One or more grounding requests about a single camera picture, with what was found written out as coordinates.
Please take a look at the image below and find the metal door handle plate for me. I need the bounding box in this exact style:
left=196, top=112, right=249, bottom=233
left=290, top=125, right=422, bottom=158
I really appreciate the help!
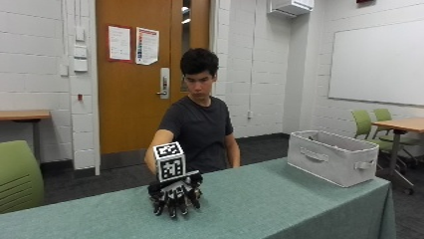
left=155, top=67, right=171, bottom=101

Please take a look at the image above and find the white cube with black markers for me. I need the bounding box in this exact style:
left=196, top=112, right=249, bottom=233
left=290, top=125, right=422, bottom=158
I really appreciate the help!
left=152, top=141, right=187, bottom=183

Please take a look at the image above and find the green tablecloth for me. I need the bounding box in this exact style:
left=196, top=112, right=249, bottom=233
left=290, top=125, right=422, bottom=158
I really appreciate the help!
left=0, top=156, right=397, bottom=239

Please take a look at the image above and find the white wall-mounted unit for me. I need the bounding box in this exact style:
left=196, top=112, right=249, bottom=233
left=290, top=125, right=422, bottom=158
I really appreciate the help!
left=265, top=0, right=314, bottom=19

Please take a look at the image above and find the wooden table with dark frame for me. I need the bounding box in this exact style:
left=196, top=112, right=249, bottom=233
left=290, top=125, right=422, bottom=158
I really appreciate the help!
left=0, top=109, right=53, bottom=163

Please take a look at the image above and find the the person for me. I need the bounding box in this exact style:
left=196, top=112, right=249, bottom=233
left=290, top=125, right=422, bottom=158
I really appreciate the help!
left=143, top=47, right=241, bottom=176

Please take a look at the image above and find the white paper with red border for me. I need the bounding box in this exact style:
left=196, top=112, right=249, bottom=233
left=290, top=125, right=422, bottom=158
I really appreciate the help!
left=107, top=25, right=132, bottom=63

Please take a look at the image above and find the colourful printed poster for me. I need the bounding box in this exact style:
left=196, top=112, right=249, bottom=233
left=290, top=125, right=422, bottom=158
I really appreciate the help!
left=134, top=26, right=160, bottom=67

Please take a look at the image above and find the white wall conduit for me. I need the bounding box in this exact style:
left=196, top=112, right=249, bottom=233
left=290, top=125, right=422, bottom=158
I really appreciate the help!
left=245, top=0, right=257, bottom=120

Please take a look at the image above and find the white wall board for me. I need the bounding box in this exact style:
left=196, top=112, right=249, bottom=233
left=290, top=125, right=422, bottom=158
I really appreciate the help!
left=326, top=19, right=424, bottom=108

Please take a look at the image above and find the wooden door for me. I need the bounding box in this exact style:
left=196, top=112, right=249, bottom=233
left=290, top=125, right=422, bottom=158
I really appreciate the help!
left=94, top=0, right=212, bottom=155

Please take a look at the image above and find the wooden table with grey leg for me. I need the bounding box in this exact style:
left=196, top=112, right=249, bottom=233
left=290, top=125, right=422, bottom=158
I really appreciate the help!
left=370, top=117, right=424, bottom=196

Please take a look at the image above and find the white wall switch panel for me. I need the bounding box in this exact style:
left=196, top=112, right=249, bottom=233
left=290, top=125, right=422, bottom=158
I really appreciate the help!
left=71, top=25, right=90, bottom=74

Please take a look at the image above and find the large green chair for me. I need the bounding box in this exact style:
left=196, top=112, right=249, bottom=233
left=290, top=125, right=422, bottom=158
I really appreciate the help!
left=0, top=139, right=46, bottom=215

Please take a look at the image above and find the green chair with metal legs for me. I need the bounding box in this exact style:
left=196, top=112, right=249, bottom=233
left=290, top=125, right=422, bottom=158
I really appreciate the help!
left=372, top=108, right=422, bottom=167
left=349, top=110, right=398, bottom=153

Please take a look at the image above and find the white fabric storage box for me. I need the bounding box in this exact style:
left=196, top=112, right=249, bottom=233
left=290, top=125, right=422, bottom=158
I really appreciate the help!
left=285, top=129, right=380, bottom=188

